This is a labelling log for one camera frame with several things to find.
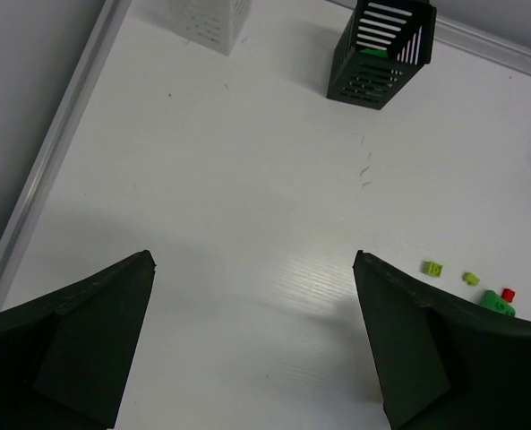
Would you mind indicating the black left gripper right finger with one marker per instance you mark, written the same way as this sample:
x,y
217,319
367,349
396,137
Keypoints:
x,y
442,362

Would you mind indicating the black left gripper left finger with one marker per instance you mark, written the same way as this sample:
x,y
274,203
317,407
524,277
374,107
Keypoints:
x,y
65,357

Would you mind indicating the green square lego brick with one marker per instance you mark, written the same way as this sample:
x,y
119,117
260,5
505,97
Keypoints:
x,y
492,301

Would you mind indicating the green rounded end lego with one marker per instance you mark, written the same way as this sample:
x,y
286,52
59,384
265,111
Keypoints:
x,y
374,52

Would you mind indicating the small lime slope lego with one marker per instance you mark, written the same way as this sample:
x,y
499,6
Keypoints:
x,y
470,279

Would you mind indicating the small lime flat lego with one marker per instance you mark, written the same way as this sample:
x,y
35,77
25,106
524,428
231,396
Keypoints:
x,y
432,269

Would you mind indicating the small red studded lego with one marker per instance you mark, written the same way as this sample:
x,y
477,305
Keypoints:
x,y
508,295

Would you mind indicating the black bin left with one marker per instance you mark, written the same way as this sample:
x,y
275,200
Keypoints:
x,y
404,28

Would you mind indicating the white bin far left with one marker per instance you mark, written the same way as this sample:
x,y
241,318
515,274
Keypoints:
x,y
215,24

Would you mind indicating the aluminium table edge rail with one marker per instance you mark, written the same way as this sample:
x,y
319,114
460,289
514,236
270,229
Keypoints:
x,y
51,56

